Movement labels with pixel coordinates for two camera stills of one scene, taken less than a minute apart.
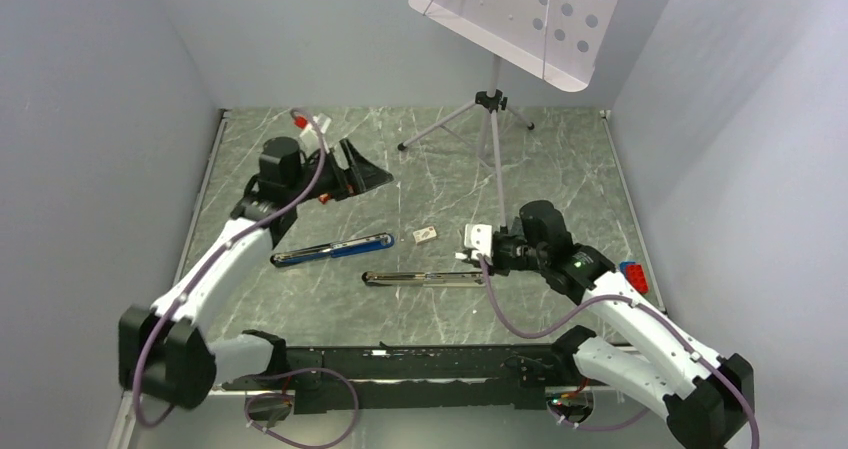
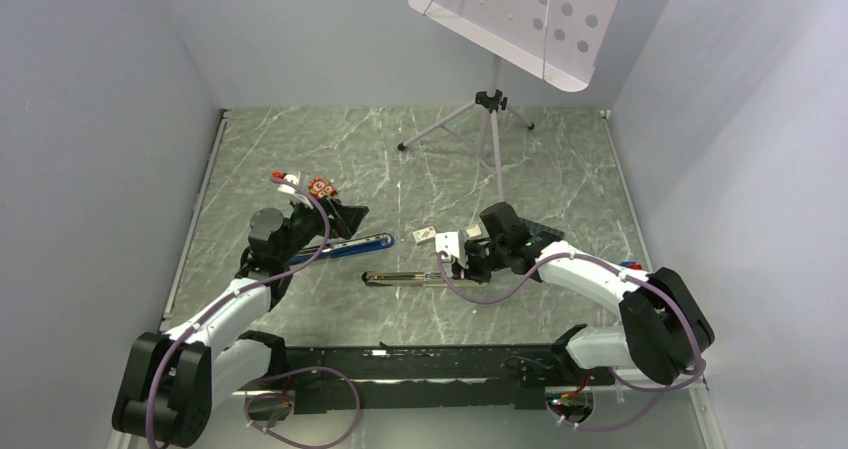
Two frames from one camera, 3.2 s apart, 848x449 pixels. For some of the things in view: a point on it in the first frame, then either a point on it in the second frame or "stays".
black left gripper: x=362 y=176 -> x=347 y=218
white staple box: x=424 y=235 stays
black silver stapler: x=459 y=279 stays
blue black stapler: x=333 y=249 stays
